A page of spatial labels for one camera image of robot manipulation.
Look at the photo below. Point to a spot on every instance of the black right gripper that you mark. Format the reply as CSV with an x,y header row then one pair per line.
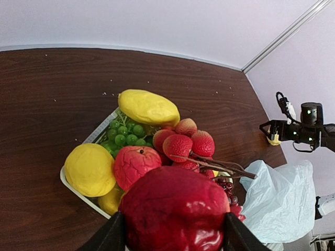
x,y
285,132

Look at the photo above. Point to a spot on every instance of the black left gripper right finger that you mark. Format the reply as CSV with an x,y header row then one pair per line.
x,y
238,237

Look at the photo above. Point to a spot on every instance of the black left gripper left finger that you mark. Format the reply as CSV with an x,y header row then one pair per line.
x,y
111,236

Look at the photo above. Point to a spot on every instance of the light blue plastic bag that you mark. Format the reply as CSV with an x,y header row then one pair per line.
x,y
280,203

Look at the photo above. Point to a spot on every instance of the dark red fruit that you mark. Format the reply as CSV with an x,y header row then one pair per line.
x,y
171,208

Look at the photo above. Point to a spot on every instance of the red lychee bunch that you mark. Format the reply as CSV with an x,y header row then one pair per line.
x,y
188,147

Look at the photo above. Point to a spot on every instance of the pale yellow wrinkled fruit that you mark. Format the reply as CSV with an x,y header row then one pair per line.
x,y
275,141

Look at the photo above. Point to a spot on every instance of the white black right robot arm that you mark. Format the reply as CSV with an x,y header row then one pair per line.
x,y
309,130

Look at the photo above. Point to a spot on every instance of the long yellow fruit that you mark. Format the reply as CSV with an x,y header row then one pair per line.
x,y
148,108

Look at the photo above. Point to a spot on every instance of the small yellow lemon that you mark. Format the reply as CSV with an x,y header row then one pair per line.
x,y
110,202

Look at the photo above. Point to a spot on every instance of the dark purple grape bunch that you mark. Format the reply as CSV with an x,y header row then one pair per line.
x,y
235,208

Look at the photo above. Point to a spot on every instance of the large yellow lemon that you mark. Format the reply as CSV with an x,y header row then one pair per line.
x,y
89,170

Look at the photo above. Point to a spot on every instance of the red apple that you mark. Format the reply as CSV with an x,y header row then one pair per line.
x,y
132,163

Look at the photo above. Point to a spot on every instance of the green grape bunch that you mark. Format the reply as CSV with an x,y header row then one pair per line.
x,y
123,131

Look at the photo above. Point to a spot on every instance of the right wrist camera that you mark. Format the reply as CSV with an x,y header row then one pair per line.
x,y
288,110

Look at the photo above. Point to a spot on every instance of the right aluminium frame post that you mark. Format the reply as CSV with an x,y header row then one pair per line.
x,y
293,28

